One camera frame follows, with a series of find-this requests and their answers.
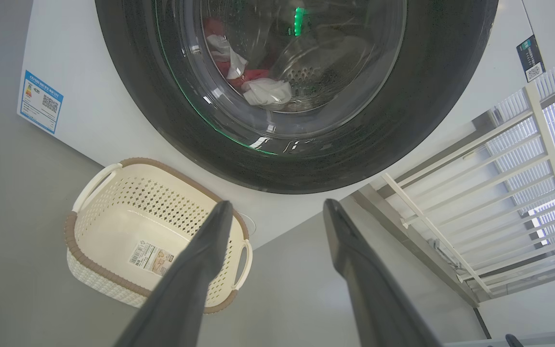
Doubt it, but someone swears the white slatted railing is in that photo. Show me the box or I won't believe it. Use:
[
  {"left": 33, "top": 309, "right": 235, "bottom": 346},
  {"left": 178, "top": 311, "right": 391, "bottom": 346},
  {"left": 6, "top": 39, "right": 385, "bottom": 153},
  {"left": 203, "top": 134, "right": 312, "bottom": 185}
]
[{"left": 381, "top": 48, "right": 555, "bottom": 303}]

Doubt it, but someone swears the red garment with striped collar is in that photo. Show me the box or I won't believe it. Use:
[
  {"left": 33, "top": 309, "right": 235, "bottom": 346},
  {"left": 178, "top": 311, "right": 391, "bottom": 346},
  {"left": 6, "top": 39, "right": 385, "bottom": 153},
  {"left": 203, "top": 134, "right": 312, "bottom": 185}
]
[{"left": 204, "top": 19, "right": 226, "bottom": 39}]

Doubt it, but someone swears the black round washer door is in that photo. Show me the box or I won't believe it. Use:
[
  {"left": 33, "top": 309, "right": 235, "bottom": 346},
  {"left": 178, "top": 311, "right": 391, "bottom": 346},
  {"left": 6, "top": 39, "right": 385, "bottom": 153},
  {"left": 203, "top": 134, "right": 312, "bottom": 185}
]
[{"left": 95, "top": 0, "right": 499, "bottom": 195}]

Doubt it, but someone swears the paper label sticker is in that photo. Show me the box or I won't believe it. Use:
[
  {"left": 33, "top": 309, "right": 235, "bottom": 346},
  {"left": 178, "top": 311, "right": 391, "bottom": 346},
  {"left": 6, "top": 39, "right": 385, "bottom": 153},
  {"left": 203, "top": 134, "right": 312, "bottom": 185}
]
[{"left": 128, "top": 242, "right": 175, "bottom": 277}]

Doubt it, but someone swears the dark QR code sticker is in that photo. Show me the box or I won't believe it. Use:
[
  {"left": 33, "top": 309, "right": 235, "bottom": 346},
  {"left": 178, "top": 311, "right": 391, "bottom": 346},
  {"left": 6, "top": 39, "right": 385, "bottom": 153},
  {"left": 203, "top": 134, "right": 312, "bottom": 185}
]
[{"left": 516, "top": 35, "right": 546, "bottom": 83}]

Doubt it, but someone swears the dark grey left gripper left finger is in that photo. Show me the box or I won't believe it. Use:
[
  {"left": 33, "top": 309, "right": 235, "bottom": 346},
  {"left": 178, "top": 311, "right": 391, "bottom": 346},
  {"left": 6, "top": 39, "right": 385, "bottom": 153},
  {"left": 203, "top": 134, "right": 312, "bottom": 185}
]
[{"left": 114, "top": 201, "right": 234, "bottom": 347}]

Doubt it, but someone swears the white washing machine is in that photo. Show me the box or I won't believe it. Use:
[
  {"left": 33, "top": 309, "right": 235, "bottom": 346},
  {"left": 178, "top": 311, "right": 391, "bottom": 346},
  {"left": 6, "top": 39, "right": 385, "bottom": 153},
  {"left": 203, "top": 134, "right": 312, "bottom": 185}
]
[{"left": 17, "top": 0, "right": 555, "bottom": 250}]

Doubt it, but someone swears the blue energy label sticker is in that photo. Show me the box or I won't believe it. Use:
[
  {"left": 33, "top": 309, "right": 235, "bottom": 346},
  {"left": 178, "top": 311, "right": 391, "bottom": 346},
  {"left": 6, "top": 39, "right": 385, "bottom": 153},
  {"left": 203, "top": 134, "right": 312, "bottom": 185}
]
[{"left": 19, "top": 70, "right": 64, "bottom": 134}]

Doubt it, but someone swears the red garment with white trim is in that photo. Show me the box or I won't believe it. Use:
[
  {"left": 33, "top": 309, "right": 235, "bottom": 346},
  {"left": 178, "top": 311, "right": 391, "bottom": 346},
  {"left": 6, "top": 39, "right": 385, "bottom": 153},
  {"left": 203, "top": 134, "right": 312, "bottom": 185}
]
[
  {"left": 217, "top": 60, "right": 270, "bottom": 93},
  {"left": 205, "top": 34, "right": 293, "bottom": 109}
]

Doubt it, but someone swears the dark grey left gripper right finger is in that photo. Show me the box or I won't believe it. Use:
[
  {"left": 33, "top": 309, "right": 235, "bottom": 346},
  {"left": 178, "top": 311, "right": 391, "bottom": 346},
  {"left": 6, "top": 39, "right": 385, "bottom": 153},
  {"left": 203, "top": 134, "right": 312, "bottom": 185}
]
[{"left": 323, "top": 199, "right": 442, "bottom": 347}]

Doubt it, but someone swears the cream perforated laundry basket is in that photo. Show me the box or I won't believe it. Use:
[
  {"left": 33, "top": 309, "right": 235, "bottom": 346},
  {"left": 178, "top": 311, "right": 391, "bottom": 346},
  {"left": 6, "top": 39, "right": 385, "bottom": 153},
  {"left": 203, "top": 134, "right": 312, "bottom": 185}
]
[{"left": 64, "top": 157, "right": 253, "bottom": 315}]

